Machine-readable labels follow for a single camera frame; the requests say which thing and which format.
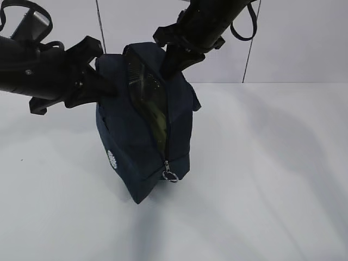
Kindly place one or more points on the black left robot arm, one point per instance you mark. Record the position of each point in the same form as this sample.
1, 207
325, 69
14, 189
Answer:
49, 74

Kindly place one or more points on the dark navy lunch bag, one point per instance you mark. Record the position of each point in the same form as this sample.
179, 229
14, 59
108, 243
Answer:
146, 129

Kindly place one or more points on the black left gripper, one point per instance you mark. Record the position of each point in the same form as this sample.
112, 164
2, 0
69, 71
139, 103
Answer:
50, 74

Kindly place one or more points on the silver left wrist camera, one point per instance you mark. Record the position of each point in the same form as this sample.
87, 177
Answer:
35, 26

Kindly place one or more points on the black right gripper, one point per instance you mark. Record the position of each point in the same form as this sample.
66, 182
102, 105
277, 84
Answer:
185, 42

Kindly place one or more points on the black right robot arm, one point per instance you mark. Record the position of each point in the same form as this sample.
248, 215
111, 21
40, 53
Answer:
232, 9

